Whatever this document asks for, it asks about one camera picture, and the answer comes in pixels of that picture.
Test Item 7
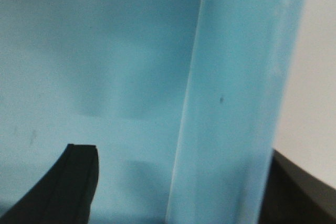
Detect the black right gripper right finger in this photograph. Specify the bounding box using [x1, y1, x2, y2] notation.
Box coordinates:
[258, 150, 335, 223]

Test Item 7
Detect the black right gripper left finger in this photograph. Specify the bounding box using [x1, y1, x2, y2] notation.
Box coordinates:
[1, 144, 99, 223]

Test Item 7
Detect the light blue plastic box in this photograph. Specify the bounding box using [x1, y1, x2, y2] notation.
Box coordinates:
[1, 0, 303, 223]

